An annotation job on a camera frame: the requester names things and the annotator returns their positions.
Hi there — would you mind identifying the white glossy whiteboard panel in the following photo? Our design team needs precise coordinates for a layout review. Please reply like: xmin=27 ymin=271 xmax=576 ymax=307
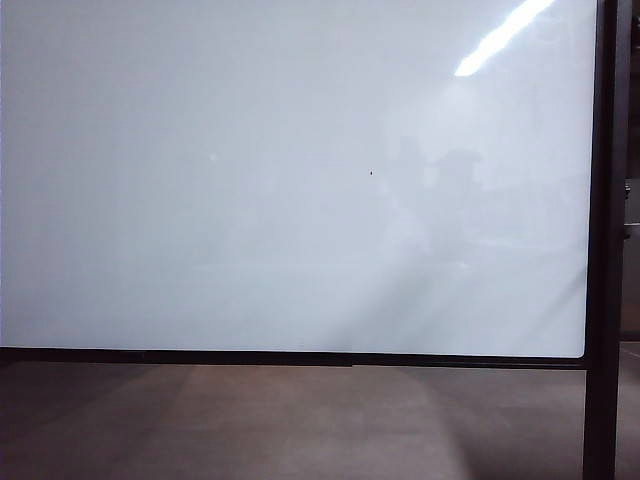
xmin=0 ymin=0 xmax=600 ymax=359

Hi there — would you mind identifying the white whiteboard with black frame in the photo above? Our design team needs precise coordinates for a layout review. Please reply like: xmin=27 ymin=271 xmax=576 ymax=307
xmin=0 ymin=0 xmax=635 ymax=480

